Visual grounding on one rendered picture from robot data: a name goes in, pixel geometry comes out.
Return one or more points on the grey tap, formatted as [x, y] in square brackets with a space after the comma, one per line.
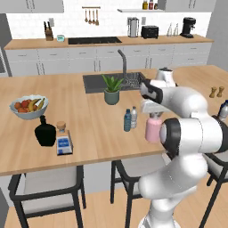
[124, 62]

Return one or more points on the yellow banana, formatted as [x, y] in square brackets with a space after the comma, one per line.
[41, 104]
[32, 104]

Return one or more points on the black glass bottle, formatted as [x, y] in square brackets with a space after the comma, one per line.
[45, 135]

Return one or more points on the hanging wooden utensil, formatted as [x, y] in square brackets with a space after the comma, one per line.
[93, 18]
[97, 20]
[90, 19]
[86, 18]

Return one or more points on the dark grey sink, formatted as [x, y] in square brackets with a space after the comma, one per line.
[95, 84]

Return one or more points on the blue plastic bottle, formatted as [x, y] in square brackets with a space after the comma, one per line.
[127, 121]

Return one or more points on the small brown jar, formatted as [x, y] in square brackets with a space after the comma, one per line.
[156, 6]

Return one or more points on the grey base cupboards run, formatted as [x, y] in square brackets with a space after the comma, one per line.
[83, 61]

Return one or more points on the white fruit bowl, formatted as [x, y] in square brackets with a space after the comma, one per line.
[29, 114]

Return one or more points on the black stool grey seat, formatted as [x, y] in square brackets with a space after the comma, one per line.
[133, 169]
[218, 169]
[49, 185]

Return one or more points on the black hob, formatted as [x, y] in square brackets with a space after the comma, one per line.
[94, 40]

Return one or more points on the square glass bottle blue label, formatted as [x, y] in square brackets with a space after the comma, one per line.
[64, 144]

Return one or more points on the wooden utensil rail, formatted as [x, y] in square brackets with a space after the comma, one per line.
[91, 7]

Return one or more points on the wooden shaker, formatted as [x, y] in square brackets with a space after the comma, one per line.
[220, 92]
[212, 93]

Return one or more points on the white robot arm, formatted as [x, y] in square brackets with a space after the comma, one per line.
[190, 133]

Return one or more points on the black coffee machine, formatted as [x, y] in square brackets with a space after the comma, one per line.
[188, 28]

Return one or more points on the grey wall cupboards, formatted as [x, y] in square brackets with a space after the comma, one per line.
[190, 5]
[32, 6]

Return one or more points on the black toaster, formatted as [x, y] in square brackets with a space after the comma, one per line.
[149, 32]

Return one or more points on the pink bottle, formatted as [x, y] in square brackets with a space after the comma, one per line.
[153, 130]

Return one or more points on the yellow jar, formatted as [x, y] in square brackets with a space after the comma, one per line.
[144, 5]

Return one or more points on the clear glass bottle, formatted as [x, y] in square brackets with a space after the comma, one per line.
[176, 30]
[169, 30]

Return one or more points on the wooden knife block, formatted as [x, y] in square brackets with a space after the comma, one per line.
[49, 33]

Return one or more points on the clear plastic bottle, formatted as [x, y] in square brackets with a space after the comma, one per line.
[134, 117]

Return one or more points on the silver kettle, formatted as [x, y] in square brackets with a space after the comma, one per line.
[133, 27]

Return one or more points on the small teal container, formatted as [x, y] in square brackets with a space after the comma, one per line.
[60, 38]

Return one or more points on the red apple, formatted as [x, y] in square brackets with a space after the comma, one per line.
[26, 103]

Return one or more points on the orange fruit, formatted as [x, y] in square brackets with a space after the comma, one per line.
[17, 105]
[22, 110]

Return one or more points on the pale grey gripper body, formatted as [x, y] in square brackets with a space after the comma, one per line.
[153, 107]

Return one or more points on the white wall shelf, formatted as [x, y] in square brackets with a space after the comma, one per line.
[139, 10]

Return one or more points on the grey oven column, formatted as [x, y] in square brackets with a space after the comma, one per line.
[3, 53]

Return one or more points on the potted green plant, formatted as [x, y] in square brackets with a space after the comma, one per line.
[112, 95]

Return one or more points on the red jar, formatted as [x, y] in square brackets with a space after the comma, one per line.
[151, 5]

